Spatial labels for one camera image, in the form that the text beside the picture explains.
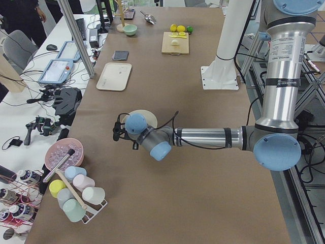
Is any grey office chair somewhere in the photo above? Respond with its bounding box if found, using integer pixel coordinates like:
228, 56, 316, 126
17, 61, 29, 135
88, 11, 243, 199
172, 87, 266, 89
3, 30, 38, 70

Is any yellow plastic cup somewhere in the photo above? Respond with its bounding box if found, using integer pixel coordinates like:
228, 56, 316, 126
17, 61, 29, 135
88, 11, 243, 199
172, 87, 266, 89
49, 179, 66, 198

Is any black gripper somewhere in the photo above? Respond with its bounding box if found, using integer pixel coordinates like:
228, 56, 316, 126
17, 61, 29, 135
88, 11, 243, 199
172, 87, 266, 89
131, 139, 139, 150

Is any grey folded cloth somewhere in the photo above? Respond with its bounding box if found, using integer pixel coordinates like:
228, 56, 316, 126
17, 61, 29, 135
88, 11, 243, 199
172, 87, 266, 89
112, 50, 129, 61

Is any blue plastic cup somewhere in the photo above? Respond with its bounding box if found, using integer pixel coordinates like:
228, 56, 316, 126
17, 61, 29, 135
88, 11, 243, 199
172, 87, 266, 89
64, 166, 87, 182

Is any wooden cutting board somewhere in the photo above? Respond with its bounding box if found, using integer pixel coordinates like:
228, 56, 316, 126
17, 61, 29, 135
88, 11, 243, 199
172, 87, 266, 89
161, 32, 189, 55

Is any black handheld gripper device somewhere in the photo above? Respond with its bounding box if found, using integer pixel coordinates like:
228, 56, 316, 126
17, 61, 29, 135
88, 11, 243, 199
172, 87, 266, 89
24, 116, 61, 145

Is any blue teach pendant near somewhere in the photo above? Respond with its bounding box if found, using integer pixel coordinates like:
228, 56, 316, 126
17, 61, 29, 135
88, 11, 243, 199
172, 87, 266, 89
38, 58, 74, 84

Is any black plastic housing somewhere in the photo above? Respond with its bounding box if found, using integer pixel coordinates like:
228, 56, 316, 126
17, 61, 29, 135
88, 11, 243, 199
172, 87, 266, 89
52, 88, 82, 126

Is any mint green bowl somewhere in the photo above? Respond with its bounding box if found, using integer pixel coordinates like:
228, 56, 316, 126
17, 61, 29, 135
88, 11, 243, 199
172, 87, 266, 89
123, 24, 138, 36

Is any green lime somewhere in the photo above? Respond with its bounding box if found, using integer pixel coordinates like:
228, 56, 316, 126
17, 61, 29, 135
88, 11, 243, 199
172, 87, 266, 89
186, 26, 193, 35

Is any mint green plastic cup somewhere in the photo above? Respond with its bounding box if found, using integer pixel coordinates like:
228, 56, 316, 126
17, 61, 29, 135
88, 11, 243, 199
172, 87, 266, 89
62, 199, 86, 222

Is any blue teach pendant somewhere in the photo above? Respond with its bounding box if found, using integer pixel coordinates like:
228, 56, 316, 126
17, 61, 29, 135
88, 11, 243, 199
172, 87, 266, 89
38, 58, 74, 84
56, 41, 81, 62

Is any black keyboard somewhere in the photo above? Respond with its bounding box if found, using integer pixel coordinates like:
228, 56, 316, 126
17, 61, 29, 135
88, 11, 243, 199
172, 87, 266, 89
75, 18, 87, 41

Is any yellow plastic knife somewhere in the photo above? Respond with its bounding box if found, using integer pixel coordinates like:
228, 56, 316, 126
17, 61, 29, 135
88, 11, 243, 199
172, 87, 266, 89
169, 35, 187, 39

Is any aluminium frame post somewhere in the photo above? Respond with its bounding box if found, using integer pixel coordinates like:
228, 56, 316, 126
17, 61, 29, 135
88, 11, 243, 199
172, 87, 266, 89
58, 0, 95, 78

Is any pink plastic cup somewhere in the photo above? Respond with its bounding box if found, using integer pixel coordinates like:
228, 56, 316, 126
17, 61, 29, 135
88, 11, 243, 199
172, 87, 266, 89
73, 174, 95, 192

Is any grey plastic cup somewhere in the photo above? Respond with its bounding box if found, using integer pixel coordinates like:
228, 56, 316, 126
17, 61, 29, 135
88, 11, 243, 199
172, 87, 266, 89
57, 188, 75, 209

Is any white plastic cup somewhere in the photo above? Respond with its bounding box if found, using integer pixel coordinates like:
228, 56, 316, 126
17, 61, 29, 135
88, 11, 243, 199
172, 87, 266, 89
82, 187, 106, 205

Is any pink bowl with ice cubes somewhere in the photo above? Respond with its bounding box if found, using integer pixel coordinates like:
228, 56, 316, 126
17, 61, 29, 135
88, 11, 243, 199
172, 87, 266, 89
45, 138, 84, 171

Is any wooden mug tree stand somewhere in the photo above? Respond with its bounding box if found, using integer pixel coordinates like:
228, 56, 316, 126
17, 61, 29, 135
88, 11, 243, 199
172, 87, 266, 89
114, 0, 129, 33

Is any whole yellow lemon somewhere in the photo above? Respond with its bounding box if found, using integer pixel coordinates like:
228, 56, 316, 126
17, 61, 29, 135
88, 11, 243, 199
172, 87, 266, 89
176, 25, 186, 32
170, 24, 178, 32

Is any blue teach pendant far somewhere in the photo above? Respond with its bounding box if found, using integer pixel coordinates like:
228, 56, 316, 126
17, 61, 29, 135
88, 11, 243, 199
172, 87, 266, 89
56, 41, 81, 62

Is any whole yellow lemon near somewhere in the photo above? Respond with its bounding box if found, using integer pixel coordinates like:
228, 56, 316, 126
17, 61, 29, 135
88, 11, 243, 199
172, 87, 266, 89
170, 24, 178, 32

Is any cream rectangular tray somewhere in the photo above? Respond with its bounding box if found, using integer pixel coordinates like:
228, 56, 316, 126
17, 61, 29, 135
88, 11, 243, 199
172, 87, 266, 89
96, 63, 132, 92

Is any whole yellow lemon far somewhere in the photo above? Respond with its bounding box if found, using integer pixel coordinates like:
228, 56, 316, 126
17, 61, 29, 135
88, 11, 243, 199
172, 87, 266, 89
176, 25, 186, 32

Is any black computer mouse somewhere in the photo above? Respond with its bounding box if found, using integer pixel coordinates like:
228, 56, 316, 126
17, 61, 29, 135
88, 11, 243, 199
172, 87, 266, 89
46, 44, 58, 51

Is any metal muddler black tip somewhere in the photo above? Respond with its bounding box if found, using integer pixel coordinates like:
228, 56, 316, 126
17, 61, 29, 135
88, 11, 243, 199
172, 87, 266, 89
42, 148, 75, 184

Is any white wire cup rack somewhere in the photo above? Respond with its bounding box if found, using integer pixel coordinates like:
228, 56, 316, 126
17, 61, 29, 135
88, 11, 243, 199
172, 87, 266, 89
81, 199, 108, 224

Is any person in black clothes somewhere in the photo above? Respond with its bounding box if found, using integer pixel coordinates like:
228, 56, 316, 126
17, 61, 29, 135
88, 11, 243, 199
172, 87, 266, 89
1, 0, 47, 47

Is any cream round plate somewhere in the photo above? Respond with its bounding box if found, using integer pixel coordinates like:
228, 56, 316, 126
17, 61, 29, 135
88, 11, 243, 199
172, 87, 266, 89
121, 109, 157, 130

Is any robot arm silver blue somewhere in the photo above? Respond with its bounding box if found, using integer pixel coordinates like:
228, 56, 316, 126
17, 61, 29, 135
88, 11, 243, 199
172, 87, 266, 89
123, 1, 322, 171

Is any metal scoop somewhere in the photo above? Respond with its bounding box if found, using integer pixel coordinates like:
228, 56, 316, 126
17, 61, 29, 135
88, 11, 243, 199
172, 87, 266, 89
140, 11, 156, 25

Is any black power adapter box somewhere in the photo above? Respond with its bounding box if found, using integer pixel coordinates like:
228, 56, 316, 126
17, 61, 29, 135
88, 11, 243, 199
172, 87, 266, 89
88, 28, 99, 48

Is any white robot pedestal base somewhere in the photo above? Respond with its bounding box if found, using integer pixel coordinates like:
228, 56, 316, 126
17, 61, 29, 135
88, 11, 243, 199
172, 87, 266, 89
201, 0, 254, 90

